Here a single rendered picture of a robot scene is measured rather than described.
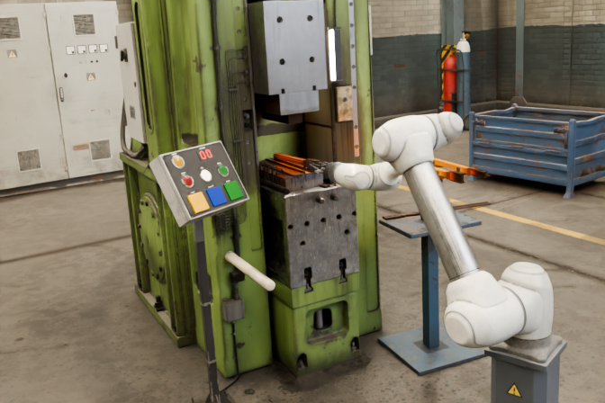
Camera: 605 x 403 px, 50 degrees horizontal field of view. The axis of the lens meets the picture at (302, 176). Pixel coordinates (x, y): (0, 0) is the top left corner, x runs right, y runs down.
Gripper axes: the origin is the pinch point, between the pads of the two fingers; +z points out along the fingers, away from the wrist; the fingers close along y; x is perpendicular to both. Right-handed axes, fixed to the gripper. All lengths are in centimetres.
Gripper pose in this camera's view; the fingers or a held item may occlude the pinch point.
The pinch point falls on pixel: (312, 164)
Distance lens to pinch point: 294.0
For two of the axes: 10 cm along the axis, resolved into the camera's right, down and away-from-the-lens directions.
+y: 8.8, -1.5, 4.5
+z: -4.8, -1.8, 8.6
